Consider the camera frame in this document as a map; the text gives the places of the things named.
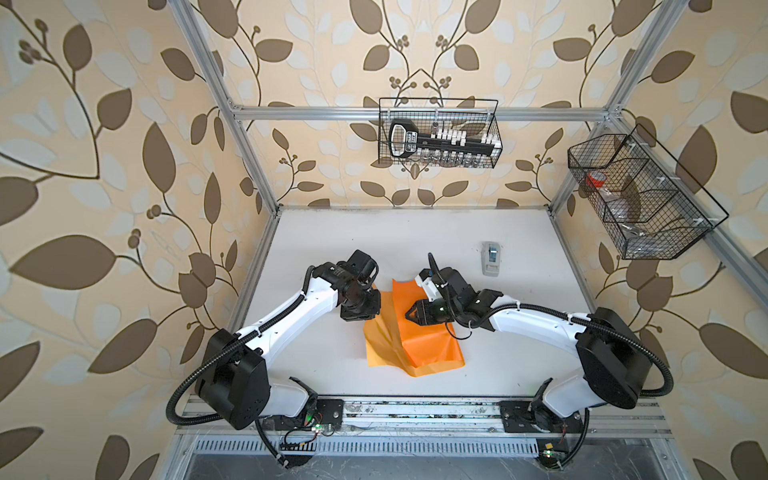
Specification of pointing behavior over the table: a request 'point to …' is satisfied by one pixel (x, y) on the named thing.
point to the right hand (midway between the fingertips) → (410, 317)
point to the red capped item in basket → (596, 178)
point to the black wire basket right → (650, 207)
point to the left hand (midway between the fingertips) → (379, 314)
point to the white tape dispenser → (491, 258)
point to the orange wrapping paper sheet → (394, 341)
